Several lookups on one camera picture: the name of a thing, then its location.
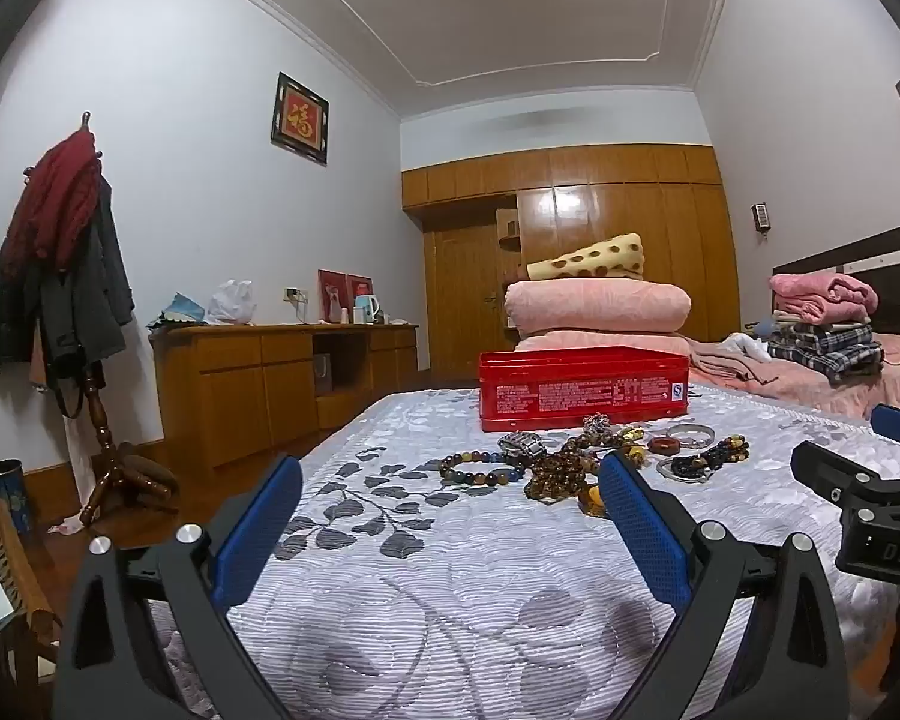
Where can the yellow spotted pillow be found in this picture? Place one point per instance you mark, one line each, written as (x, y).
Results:
(592, 259)

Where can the amber pendant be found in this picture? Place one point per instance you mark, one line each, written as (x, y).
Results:
(592, 501)

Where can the silver bangle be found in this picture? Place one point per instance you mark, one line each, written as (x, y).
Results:
(675, 431)
(664, 469)

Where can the wooden coat rack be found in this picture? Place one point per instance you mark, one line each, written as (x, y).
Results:
(105, 442)

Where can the white kettle with red lid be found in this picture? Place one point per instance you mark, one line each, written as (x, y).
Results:
(366, 307)

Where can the dark red scarf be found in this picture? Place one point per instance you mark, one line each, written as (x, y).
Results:
(52, 195)

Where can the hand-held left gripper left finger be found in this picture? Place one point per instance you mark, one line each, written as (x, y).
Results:
(259, 532)

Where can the small wall device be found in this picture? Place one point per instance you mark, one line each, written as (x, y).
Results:
(760, 216)

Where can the small pink folded blanket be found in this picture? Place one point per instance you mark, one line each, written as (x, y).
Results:
(821, 296)

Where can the white plastic bag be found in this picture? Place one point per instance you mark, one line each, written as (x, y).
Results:
(231, 304)

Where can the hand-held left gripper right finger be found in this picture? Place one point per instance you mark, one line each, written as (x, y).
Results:
(645, 532)

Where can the wooden sideboard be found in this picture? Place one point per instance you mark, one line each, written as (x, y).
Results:
(232, 390)

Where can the blue cylindrical bin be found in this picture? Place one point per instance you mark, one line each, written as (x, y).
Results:
(7, 495)

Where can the pink bed sheet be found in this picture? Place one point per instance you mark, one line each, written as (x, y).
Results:
(795, 382)

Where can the large pink folded quilt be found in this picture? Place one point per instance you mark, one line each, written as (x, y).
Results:
(592, 307)

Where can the silver watch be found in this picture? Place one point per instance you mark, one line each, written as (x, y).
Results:
(523, 445)

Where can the red tin box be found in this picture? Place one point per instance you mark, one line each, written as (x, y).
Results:
(570, 390)

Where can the white cloth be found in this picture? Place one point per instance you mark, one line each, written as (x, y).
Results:
(746, 346)

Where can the red picture frame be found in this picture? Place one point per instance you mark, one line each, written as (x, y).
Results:
(351, 289)
(330, 296)

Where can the blue cloth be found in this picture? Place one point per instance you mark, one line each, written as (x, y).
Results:
(184, 309)

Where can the framed red wall picture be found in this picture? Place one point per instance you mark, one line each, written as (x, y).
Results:
(300, 118)

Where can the wooden door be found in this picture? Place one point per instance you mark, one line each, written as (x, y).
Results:
(465, 300)

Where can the dark hanging coats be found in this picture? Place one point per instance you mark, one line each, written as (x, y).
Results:
(67, 315)

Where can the wooden wardrobe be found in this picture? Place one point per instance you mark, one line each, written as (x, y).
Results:
(645, 210)

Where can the gold pendant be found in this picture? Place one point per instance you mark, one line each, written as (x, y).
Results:
(630, 435)

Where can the wall socket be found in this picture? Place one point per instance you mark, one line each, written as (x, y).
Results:
(294, 293)

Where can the stack of plaid clothes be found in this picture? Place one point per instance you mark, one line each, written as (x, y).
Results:
(825, 349)

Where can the wooden chair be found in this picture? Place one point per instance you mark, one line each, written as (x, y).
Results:
(22, 585)

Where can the grey leaf-pattern bedspread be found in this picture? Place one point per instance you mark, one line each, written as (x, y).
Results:
(457, 577)

